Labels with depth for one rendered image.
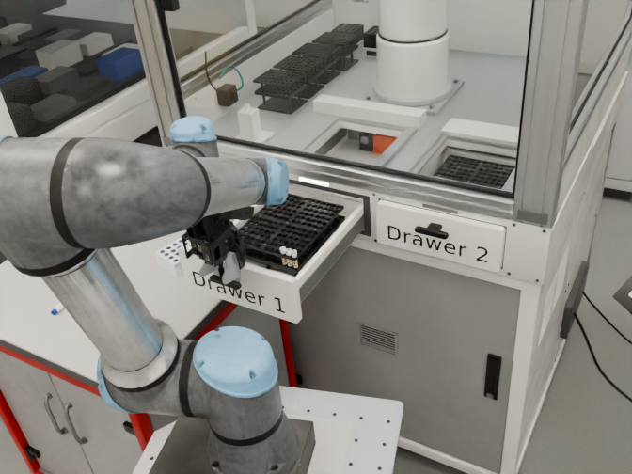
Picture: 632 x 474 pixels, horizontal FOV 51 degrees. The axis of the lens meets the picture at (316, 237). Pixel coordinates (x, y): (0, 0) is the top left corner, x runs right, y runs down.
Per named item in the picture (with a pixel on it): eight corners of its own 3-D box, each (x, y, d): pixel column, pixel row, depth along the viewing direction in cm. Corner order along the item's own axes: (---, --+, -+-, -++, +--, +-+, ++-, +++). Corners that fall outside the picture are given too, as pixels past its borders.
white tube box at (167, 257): (177, 277, 161) (173, 265, 159) (157, 264, 166) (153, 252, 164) (217, 253, 168) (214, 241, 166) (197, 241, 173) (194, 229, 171)
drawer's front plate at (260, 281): (298, 324, 135) (292, 282, 129) (186, 288, 148) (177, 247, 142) (302, 319, 136) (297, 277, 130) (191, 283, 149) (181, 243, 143)
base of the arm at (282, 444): (291, 495, 102) (283, 451, 97) (197, 488, 105) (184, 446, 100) (306, 419, 115) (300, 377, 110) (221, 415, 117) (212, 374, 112)
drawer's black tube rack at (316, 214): (298, 282, 143) (294, 259, 140) (231, 262, 151) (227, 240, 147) (345, 229, 159) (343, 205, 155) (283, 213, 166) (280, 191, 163)
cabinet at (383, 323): (515, 509, 186) (549, 288, 140) (221, 388, 232) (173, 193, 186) (587, 304, 252) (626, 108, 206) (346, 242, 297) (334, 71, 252)
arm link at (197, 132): (159, 134, 111) (176, 112, 118) (172, 190, 117) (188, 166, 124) (203, 134, 110) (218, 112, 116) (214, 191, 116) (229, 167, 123)
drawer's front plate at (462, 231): (499, 273, 143) (503, 230, 137) (377, 242, 156) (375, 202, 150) (501, 268, 144) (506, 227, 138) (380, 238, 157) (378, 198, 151)
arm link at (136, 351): (202, 431, 104) (45, 197, 61) (114, 423, 106) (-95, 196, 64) (220, 361, 111) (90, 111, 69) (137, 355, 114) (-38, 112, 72)
